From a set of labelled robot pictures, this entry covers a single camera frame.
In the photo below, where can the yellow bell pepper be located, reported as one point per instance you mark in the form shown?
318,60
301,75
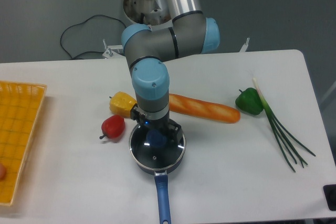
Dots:
121,104

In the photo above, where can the glass lid blue knob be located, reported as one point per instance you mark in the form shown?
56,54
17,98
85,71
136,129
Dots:
153,152

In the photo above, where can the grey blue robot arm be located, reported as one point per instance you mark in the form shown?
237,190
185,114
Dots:
147,50

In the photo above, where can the green bell pepper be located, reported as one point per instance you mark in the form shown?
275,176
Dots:
249,101

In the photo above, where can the yellow woven basket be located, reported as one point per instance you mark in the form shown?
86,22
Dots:
20,107

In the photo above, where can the dark pot blue handle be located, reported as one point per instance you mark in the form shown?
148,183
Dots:
162,190

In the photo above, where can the red bell pepper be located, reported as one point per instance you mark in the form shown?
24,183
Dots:
112,127

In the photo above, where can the green onion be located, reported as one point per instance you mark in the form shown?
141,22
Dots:
282,136

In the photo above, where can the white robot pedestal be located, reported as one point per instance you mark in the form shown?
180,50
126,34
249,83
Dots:
154,13

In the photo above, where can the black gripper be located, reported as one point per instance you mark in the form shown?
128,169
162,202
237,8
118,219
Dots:
172,130

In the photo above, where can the black object table corner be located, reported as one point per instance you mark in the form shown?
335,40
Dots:
330,195

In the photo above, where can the baguette bread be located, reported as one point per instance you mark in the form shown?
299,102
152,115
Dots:
203,109

